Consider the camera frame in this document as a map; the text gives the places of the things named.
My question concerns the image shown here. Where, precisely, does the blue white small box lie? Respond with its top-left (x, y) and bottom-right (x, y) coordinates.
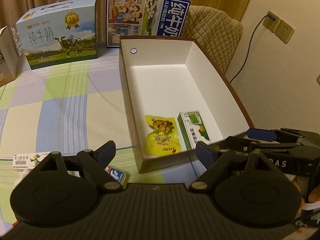
top-left (105, 166), bottom-right (127, 185)

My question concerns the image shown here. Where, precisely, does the yellow snack packet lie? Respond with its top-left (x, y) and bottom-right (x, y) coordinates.
top-left (145, 115), bottom-right (182, 157)

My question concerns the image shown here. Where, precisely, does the checked bed sheet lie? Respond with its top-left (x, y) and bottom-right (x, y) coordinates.
top-left (1, 43), bottom-right (203, 233)

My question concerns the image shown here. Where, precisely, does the brown cardboard box white inside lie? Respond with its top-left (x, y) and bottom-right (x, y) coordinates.
top-left (119, 36), bottom-right (254, 173)

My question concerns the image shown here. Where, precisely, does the beige quilted chair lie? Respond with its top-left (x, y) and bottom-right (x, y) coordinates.
top-left (181, 5), bottom-right (243, 73)

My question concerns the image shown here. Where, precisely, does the light blue milk carton box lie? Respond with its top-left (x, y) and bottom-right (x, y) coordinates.
top-left (16, 0), bottom-right (97, 70)

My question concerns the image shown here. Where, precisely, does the white box at left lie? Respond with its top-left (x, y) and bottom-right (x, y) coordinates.
top-left (0, 26), bottom-right (21, 87)

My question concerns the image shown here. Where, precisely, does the dark blue milk carton box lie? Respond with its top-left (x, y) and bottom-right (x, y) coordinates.
top-left (106, 0), bottom-right (190, 48)

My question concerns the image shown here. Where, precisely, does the empty wall socket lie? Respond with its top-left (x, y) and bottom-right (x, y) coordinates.
top-left (275, 20), bottom-right (295, 44)

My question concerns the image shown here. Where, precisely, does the wall socket with plug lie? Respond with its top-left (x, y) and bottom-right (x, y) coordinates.
top-left (263, 11), bottom-right (280, 33)

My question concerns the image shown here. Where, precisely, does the dark power cable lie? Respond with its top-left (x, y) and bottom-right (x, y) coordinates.
top-left (229, 15), bottom-right (270, 84)

